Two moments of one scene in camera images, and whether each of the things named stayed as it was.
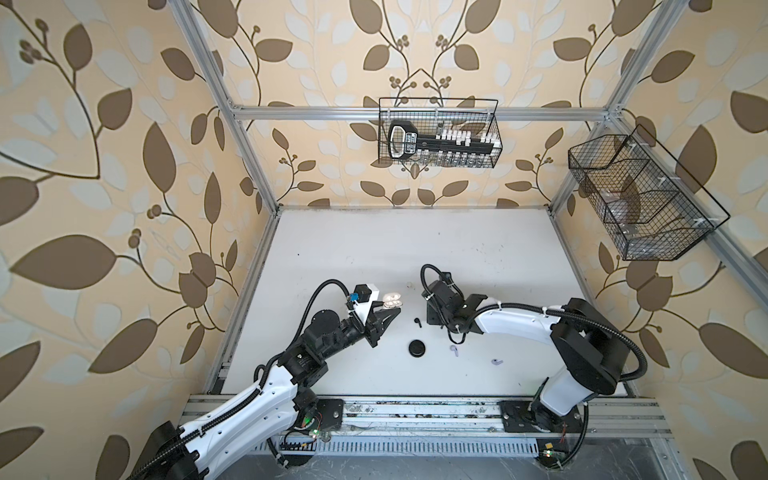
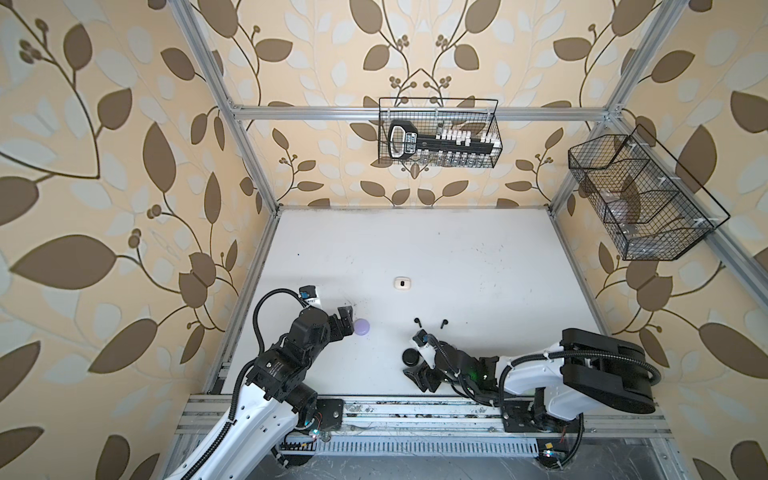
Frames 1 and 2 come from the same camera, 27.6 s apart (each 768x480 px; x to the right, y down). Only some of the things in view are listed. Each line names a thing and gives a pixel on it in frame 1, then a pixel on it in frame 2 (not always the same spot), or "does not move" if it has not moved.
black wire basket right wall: [651, 207] does not move
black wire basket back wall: [461, 133] does not move
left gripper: [374, 327] -> [339, 333]
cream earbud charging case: [392, 300] -> [402, 283]
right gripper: [430, 318] -> [421, 374]
